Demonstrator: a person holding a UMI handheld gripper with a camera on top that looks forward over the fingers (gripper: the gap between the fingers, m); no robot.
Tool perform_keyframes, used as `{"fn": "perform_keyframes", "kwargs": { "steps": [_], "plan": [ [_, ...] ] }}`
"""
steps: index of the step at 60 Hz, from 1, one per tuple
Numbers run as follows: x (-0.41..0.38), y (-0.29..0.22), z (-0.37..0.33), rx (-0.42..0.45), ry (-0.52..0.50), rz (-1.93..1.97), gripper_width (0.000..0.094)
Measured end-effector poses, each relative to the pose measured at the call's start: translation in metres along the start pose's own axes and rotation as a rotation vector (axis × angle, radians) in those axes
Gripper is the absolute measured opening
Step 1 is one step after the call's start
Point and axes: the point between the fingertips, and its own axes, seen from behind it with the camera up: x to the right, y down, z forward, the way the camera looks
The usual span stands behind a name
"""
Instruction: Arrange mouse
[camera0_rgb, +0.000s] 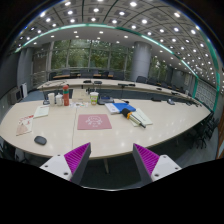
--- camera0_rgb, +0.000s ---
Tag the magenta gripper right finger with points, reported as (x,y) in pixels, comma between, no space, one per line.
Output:
(151,166)

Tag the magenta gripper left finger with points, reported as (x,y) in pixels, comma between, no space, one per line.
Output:
(71,165)

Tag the black computer mouse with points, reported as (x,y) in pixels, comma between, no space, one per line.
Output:
(40,140)

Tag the pink mouse pad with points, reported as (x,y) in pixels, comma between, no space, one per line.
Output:
(93,122)

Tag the black office chair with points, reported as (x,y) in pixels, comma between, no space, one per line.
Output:
(203,130)

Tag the white papers under tool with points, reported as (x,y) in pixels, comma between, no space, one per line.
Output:
(142,117)

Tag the red and white booklet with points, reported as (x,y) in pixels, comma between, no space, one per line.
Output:
(24,125)

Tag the white paper sheet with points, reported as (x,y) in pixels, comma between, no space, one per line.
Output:
(41,111)

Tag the blue folder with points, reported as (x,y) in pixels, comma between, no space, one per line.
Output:
(121,106)

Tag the white notebook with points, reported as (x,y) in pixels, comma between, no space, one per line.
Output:
(112,108)

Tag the white jar with lid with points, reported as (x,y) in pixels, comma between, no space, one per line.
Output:
(59,99)

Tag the beige paper bag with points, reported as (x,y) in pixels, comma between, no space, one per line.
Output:
(80,95)

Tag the dark electronic device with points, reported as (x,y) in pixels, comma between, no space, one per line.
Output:
(105,100)

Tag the green and white paper cup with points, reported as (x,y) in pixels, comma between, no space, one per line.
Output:
(94,98)

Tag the red thermos bottle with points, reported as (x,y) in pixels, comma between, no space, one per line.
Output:
(66,95)

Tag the long curved back table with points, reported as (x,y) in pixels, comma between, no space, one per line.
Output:
(112,84)

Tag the grey round pillar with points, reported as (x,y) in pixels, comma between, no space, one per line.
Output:
(141,60)

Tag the yellow black handled tool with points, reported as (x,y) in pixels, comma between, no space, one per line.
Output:
(128,114)

